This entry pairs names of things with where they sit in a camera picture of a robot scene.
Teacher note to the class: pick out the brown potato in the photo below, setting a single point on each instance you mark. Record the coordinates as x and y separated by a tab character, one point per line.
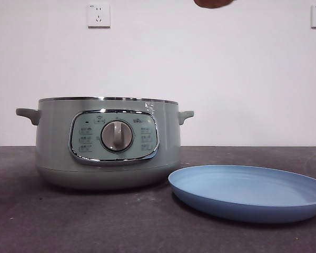
214	4

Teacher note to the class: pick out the pale green electric steamer pot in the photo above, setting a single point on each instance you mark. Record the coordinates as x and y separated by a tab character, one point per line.
55	158

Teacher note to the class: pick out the blue round plate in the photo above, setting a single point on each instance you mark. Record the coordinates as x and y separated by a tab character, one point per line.
239	210

